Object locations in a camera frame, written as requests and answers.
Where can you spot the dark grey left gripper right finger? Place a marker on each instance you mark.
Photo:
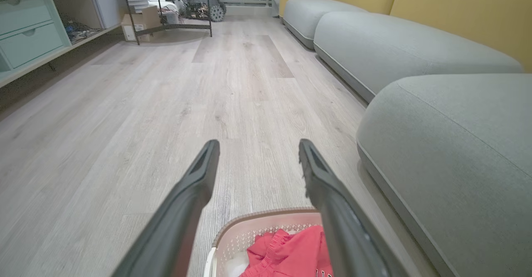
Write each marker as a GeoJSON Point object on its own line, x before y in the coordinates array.
{"type": "Point", "coordinates": [336, 218]}

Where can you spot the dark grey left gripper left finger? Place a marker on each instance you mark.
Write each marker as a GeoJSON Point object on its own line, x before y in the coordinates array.
{"type": "Point", "coordinates": [183, 210]}

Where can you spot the red sports garment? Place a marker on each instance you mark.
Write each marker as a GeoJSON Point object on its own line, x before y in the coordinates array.
{"type": "Point", "coordinates": [291, 252]}

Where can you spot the cream perforated laundry basket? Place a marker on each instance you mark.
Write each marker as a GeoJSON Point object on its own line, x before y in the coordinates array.
{"type": "Point", "coordinates": [237, 235]}

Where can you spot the white cloth basket liner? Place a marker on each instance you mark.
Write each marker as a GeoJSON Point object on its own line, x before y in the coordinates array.
{"type": "Point", "coordinates": [237, 265]}

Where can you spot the grey sofa seat cushion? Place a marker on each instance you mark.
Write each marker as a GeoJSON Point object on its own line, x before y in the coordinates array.
{"type": "Point", "coordinates": [307, 15]}
{"type": "Point", "coordinates": [395, 48]}

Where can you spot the grey sofa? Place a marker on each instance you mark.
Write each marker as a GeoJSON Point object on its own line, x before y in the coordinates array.
{"type": "Point", "coordinates": [457, 152]}

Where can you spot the brown cardboard box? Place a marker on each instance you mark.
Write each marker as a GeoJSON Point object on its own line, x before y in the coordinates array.
{"type": "Point", "coordinates": [145, 19]}

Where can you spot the wheeled machine with grey tyre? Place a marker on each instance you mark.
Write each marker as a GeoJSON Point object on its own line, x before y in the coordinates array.
{"type": "Point", "coordinates": [212, 2]}

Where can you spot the stack of white items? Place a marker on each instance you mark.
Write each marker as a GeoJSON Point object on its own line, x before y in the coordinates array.
{"type": "Point", "coordinates": [139, 3]}

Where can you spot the low beige shelf cabinet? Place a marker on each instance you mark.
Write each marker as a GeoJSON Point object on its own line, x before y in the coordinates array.
{"type": "Point", "coordinates": [83, 8]}

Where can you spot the large teal cabinet drawer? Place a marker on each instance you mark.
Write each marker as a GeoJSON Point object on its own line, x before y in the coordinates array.
{"type": "Point", "coordinates": [31, 44]}

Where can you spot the small teal cabinet drawer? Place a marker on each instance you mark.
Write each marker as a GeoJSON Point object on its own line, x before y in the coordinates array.
{"type": "Point", "coordinates": [25, 15]}

